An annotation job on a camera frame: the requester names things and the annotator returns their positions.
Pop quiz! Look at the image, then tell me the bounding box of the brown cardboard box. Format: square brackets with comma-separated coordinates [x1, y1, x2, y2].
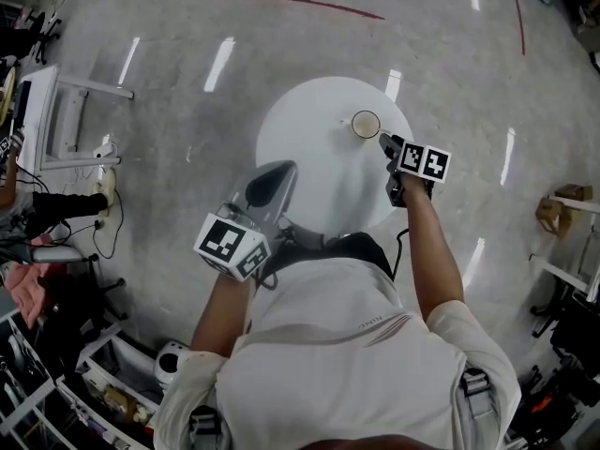
[535, 183, 594, 239]

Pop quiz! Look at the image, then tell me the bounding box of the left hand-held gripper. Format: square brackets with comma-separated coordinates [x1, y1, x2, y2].
[192, 159, 300, 283]

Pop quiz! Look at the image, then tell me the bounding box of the person's white shirt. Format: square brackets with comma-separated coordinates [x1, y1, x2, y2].
[153, 254, 522, 450]

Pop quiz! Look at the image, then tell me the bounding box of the white desk with metal legs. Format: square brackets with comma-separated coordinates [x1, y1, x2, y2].
[17, 65, 136, 172]

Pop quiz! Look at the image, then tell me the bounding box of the clear glass cup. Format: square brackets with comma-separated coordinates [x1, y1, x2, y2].
[338, 109, 383, 142]

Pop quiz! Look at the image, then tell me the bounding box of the grey harness strap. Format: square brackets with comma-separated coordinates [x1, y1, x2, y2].
[187, 404, 222, 450]
[458, 367, 499, 440]

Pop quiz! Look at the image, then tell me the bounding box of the white open shelf rack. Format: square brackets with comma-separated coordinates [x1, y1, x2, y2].
[0, 307, 166, 450]

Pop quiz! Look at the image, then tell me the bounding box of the black office chair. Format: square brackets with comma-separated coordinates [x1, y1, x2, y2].
[529, 274, 600, 396]
[0, 244, 128, 332]

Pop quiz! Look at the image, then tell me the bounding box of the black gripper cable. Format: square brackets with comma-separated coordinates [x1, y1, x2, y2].
[252, 220, 294, 292]
[391, 226, 413, 282]

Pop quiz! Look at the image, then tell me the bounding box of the pink cloth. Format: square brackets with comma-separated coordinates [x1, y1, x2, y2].
[7, 234, 53, 329]

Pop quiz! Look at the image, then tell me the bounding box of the person's right forearm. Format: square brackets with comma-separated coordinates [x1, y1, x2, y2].
[401, 174, 466, 323]

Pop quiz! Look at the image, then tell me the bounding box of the round white side table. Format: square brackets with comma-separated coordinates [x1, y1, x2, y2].
[254, 76, 416, 234]

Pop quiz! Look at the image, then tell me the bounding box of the person's left forearm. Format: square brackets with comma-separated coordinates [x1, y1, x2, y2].
[188, 273, 258, 361]

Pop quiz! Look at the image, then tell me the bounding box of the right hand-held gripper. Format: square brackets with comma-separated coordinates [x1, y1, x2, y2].
[378, 133, 453, 208]

